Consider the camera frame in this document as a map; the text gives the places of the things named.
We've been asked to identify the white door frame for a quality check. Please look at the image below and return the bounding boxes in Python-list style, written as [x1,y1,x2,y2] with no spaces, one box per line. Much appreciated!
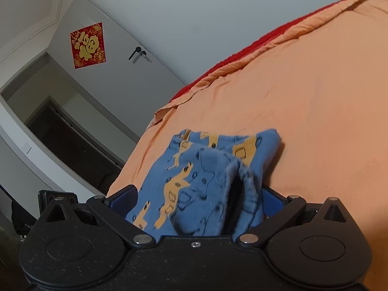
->
[0,51,143,202]

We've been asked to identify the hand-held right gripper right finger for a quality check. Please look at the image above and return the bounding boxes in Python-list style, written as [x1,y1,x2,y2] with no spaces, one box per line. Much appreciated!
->
[236,187,350,246]

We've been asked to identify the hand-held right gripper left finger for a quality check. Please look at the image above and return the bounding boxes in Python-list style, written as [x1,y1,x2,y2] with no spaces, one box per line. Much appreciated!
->
[39,184,156,246]

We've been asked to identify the red and gold door poster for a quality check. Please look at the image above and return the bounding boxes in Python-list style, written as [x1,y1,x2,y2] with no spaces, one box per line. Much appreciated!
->
[70,22,107,70]

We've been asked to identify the orange duvet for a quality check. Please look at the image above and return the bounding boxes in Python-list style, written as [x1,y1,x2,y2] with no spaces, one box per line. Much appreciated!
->
[106,0,388,241]

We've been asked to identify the red blanket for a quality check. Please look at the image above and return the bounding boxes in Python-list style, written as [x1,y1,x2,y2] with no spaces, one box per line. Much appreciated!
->
[169,0,388,101]

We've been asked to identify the black door handle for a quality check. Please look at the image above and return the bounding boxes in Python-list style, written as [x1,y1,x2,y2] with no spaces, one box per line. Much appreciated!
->
[128,46,151,63]

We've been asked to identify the blue printed pants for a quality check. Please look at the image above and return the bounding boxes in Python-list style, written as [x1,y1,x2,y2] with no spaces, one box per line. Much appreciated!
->
[126,129,284,237]

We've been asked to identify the white door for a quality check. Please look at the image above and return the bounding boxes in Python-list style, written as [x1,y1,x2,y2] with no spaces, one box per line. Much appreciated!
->
[48,0,187,142]

